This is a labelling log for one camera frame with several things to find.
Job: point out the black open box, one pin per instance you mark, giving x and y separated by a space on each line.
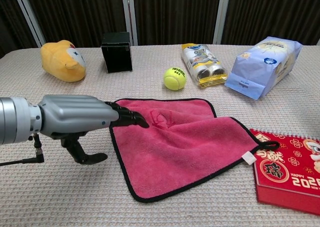
117 57

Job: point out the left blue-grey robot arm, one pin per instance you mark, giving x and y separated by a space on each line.
15 119

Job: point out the yellow white roll pack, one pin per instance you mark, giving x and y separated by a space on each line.
200 62

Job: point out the red desk calendar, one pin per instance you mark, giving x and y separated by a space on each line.
280 167

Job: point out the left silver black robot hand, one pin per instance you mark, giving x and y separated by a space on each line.
75 114

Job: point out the yellow tennis ball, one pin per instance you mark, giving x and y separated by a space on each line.
175 79

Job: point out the pink and grey microfibre towel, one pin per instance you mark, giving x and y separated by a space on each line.
187 149

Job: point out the beige woven tablecloth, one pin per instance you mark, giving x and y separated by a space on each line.
75 199

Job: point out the yellow plush toy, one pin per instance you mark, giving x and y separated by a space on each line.
57 62

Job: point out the light blue paper bag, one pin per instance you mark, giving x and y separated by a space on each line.
257 67

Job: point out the grey metal partition post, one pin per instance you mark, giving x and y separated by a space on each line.
28 17
221 12
128 12

